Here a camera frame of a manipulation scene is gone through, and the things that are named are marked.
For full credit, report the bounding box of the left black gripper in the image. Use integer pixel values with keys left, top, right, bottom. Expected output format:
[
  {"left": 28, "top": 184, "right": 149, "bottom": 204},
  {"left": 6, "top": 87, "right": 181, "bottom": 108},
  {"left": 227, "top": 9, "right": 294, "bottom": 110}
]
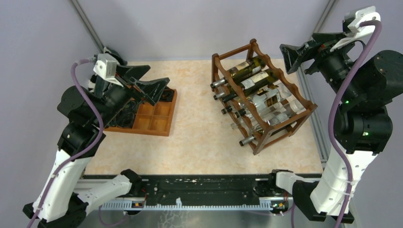
[{"left": 92, "top": 63, "right": 169, "bottom": 128}]

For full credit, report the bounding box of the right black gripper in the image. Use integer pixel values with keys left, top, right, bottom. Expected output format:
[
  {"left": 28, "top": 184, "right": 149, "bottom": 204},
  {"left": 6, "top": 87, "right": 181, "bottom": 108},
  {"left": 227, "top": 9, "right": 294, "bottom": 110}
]
[{"left": 279, "top": 30, "right": 360, "bottom": 102}]

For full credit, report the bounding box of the dark green wine bottle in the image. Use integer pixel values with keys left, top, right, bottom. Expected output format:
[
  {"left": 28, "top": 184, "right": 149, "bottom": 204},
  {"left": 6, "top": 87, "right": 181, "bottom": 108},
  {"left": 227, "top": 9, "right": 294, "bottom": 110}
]
[{"left": 228, "top": 56, "right": 266, "bottom": 83}]

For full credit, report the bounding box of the clear square spirit bottle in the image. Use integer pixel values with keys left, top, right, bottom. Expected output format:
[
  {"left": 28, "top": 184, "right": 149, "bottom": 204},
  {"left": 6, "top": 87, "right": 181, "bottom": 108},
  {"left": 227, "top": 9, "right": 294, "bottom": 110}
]
[{"left": 235, "top": 92, "right": 287, "bottom": 118}]

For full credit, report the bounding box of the dark wine bottle black cap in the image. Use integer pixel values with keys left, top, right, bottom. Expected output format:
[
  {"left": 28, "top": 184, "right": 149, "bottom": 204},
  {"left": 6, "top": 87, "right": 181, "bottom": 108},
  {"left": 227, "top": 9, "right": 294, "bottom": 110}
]
[{"left": 220, "top": 69, "right": 279, "bottom": 102}]

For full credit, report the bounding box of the brown wooden wine rack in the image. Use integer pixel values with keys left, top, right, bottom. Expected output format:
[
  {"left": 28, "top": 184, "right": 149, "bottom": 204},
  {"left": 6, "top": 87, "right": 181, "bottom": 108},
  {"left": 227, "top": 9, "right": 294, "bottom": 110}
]
[{"left": 211, "top": 39, "right": 317, "bottom": 155}]

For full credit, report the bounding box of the slim clear glass bottle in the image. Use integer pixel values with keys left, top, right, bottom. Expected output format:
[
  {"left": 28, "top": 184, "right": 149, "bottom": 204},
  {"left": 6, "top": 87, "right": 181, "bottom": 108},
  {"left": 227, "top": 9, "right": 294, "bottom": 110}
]
[{"left": 249, "top": 112, "right": 293, "bottom": 133}]

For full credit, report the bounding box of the olive wine bottle grey cap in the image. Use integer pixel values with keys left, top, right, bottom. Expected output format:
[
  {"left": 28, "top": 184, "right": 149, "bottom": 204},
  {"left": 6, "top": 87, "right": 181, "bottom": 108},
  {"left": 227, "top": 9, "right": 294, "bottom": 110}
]
[{"left": 239, "top": 133, "right": 261, "bottom": 146}]

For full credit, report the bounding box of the green wine bottle silver neck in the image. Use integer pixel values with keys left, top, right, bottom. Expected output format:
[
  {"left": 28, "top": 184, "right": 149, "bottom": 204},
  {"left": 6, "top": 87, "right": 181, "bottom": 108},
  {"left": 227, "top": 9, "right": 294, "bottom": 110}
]
[{"left": 213, "top": 91, "right": 228, "bottom": 100}]

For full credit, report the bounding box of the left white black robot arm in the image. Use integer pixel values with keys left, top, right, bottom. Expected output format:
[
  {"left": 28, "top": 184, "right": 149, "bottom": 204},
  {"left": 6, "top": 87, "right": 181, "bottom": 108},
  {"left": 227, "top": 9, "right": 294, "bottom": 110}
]
[{"left": 23, "top": 62, "right": 170, "bottom": 228}]

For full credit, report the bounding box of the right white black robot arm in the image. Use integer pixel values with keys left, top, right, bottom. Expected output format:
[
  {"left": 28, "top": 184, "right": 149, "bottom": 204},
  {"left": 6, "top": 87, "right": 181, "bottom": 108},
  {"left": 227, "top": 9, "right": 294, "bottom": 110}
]
[{"left": 268, "top": 33, "right": 403, "bottom": 224}]

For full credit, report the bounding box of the black rolled sock top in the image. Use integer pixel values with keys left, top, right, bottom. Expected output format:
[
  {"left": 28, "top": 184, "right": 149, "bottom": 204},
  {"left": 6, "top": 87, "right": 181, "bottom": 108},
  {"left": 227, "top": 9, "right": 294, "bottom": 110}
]
[{"left": 160, "top": 88, "right": 175, "bottom": 102}]

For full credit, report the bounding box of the dark rolled sock middle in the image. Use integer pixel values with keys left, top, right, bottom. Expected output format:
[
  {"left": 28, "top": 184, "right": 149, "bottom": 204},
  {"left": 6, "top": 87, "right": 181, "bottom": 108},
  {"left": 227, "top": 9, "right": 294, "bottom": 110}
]
[{"left": 122, "top": 100, "right": 139, "bottom": 114}]

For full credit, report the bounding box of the dark rolled sock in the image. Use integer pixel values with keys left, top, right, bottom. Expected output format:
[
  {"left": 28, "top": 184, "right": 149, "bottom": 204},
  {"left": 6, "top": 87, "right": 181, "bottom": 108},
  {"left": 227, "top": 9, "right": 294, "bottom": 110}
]
[
  {"left": 122, "top": 100, "right": 139, "bottom": 114},
  {"left": 115, "top": 112, "right": 135, "bottom": 128}
]

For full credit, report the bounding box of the zebra striped cloth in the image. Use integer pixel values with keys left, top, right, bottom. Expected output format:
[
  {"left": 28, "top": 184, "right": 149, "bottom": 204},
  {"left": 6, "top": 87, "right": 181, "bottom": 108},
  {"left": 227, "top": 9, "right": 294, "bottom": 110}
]
[{"left": 88, "top": 47, "right": 127, "bottom": 96}]

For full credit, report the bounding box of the orange wooden compartment tray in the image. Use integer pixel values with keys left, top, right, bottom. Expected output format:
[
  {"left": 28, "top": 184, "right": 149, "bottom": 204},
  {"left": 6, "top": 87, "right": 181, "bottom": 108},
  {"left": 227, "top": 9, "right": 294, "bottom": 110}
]
[{"left": 106, "top": 89, "right": 177, "bottom": 137}]

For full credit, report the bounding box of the dark rolled sock front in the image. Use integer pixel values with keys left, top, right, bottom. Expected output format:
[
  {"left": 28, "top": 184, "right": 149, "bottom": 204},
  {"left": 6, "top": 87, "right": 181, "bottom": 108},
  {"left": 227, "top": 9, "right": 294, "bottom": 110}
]
[{"left": 115, "top": 112, "right": 135, "bottom": 128}]

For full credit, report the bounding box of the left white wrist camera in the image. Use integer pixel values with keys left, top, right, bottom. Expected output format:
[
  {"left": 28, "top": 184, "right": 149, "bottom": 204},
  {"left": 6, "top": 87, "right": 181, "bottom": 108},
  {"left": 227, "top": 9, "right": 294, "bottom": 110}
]
[{"left": 93, "top": 53, "right": 124, "bottom": 87}]

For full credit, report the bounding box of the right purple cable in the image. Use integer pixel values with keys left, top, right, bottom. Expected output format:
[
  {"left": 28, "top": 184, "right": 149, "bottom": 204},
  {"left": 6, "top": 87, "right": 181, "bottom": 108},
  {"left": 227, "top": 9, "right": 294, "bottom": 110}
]
[{"left": 327, "top": 19, "right": 383, "bottom": 228}]

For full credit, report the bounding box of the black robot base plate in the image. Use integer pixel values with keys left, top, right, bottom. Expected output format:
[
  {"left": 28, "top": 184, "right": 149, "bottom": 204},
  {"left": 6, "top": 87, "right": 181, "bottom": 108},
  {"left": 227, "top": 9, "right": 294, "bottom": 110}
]
[{"left": 91, "top": 174, "right": 300, "bottom": 209}]

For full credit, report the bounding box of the grey cable comb strip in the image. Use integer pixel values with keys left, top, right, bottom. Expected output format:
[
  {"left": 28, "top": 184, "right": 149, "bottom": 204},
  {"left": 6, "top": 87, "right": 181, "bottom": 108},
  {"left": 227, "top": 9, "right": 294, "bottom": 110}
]
[{"left": 101, "top": 198, "right": 273, "bottom": 211}]

